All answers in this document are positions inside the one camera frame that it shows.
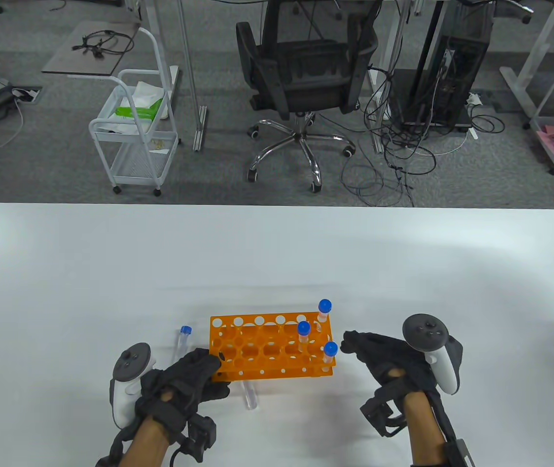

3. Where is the grey board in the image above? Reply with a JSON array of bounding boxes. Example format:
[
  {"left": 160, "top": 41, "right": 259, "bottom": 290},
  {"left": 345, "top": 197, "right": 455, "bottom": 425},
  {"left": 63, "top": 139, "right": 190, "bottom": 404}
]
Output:
[{"left": 42, "top": 21, "right": 141, "bottom": 77}]

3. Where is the white wire utility cart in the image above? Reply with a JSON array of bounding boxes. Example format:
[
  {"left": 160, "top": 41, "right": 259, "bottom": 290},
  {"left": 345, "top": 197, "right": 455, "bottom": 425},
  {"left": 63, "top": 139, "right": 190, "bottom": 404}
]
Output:
[{"left": 88, "top": 27, "right": 181, "bottom": 197}]

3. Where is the orange test tube rack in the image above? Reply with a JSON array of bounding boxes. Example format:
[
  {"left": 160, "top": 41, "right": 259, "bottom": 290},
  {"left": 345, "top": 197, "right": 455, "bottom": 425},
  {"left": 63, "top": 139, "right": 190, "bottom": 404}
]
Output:
[{"left": 209, "top": 311, "right": 337, "bottom": 382}]

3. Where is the person's right hand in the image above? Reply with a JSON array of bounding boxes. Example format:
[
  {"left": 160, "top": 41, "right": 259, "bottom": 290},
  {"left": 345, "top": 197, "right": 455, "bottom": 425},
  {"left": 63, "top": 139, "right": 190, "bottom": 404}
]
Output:
[{"left": 340, "top": 331, "right": 437, "bottom": 395}]

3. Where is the black cable bundle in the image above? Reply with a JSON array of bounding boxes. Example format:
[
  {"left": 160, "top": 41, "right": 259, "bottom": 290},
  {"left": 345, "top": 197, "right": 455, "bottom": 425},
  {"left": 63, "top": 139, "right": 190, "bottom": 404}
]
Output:
[{"left": 71, "top": 29, "right": 135, "bottom": 59}]

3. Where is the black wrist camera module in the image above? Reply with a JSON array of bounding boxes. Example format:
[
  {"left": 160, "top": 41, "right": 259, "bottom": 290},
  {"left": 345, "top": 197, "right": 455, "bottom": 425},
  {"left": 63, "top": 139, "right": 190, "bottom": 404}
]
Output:
[
  {"left": 359, "top": 384, "right": 406, "bottom": 437},
  {"left": 169, "top": 414, "right": 218, "bottom": 463}
]

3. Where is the white and grey VR controller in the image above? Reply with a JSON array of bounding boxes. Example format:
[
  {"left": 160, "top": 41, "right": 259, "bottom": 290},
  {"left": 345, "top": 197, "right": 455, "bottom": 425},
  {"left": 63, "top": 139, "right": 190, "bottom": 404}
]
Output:
[
  {"left": 109, "top": 343, "right": 157, "bottom": 430},
  {"left": 402, "top": 314, "right": 464, "bottom": 395}
]

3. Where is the black computer tower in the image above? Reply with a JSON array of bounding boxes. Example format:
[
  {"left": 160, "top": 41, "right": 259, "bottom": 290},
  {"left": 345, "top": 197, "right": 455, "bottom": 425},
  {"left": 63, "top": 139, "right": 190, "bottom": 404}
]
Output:
[{"left": 390, "top": 33, "right": 491, "bottom": 133}]

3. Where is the person's right forearm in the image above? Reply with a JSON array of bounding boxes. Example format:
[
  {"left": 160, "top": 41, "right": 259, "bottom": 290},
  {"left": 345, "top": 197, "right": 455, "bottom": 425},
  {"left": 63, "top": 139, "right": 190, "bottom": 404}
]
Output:
[{"left": 403, "top": 389, "right": 452, "bottom": 467}]

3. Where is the thick black cable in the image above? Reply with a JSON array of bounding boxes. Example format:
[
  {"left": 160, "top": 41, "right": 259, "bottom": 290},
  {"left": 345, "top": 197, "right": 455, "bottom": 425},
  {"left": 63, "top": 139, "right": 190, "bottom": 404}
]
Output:
[{"left": 95, "top": 427, "right": 136, "bottom": 467}]

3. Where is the black office chair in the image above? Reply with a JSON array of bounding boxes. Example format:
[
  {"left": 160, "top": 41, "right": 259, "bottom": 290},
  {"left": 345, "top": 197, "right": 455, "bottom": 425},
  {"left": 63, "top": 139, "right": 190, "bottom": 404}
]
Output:
[{"left": 235, "top": 0, "right": 380, "bottom": 193}]

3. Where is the black battery pack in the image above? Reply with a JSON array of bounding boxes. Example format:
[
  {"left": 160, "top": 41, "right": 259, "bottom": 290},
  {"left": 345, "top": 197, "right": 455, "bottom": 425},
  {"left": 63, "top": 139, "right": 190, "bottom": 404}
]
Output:
[{"left": 445, "top": 438, "right": 476, "bottom": 467}]

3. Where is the floor socket box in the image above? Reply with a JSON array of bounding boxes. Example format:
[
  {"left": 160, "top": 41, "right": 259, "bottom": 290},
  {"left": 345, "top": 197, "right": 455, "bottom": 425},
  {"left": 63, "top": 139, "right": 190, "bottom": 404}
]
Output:
[{"left": 11, "top": 86, "right": 43, "bottom": 104}]

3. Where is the white desk frame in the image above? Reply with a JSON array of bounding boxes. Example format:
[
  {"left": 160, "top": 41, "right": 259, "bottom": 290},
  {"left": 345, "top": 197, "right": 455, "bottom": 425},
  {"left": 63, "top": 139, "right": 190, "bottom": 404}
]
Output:
[{"left": 500, "top": 0, "right": 554, "bottom": 117}]

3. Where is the tangle of black cables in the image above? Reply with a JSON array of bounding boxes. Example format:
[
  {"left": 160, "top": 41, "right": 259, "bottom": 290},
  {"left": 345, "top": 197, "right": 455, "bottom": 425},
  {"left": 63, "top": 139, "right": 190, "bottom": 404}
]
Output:
[{"left": 339, "top": 66, "right": 506, "bottom": 208}]

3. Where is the green packet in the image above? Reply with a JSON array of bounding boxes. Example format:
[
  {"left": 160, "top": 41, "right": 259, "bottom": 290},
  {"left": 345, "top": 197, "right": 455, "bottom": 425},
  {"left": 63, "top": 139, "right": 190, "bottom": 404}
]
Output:
[{"left": 114, "top": 99, "right": 164, "bottom": 121}]

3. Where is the white plastic bag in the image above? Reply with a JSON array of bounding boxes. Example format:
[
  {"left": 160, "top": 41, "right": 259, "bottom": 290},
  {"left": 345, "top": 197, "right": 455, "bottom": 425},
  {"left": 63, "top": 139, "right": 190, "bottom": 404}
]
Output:
[{"left": 133, "top": 80, "right": 166, "bottom": 108}]

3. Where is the white desk leg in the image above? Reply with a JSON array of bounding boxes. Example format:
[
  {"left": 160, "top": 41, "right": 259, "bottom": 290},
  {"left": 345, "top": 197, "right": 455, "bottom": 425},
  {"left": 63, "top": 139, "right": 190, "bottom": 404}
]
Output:
[
  {"left": 178, "top": 0, "right": 208, "bottom": 152},
  {"left": 368, "top": 0, "right": 421, "bottom": 154}
]

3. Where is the person's left hand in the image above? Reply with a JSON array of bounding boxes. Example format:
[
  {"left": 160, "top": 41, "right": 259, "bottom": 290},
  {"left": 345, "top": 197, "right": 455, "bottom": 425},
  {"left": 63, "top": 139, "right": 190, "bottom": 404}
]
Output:
[{"left": 135, "top": 348, "right": 232, "bottom": 419}]

